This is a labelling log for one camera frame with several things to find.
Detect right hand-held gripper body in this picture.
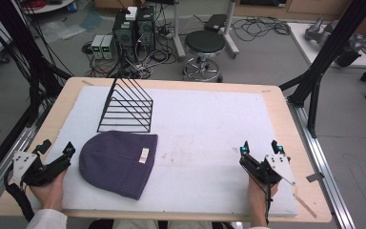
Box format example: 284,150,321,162
238,154,297,187

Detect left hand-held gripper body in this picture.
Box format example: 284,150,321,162
11,149,72,188

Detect purple knitted beanie hat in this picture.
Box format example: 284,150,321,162
78,130,159,201

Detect black wire rack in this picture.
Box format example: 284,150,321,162
96,76,154,135

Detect person's left hand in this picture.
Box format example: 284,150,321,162
28,169,69,212

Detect person's right hand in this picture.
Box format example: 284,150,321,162
246,175,279,227

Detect white foam mat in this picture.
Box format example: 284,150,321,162
30,86,299,218

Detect grey tape piece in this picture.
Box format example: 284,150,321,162
305,172,326,184

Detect tan tape strip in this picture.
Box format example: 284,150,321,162
293,193,318,219

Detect grey power supply unit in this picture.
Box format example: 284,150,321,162
101,34,116,61
90,33,105,60

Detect white platform board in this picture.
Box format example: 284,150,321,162
287,21,366,70

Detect black round stool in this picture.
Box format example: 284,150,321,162
181,30,227,84

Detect white stand leg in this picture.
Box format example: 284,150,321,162
223,0,241,60
171,0,188,60

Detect clear plastic sheet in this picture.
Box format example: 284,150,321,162
38,12,104,43

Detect black computer tower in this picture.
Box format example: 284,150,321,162
112,10,139,63
135,5,157,54

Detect black flat box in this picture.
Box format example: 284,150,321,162
204,13,229,33

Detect white round table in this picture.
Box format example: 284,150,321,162
21,0,78,15

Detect white box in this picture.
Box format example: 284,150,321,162
125,6,139,22

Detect aluminium rail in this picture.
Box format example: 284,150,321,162
286,100,357,229
0,104,51,213

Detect thick black sheathed cable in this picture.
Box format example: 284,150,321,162
3,165,35,223

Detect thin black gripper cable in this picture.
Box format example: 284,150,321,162
264,180,274,226

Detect tangle of computer cables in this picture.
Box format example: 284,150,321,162
81,18,179,80

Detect loose black floor cables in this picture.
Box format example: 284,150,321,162
231,14,293,43

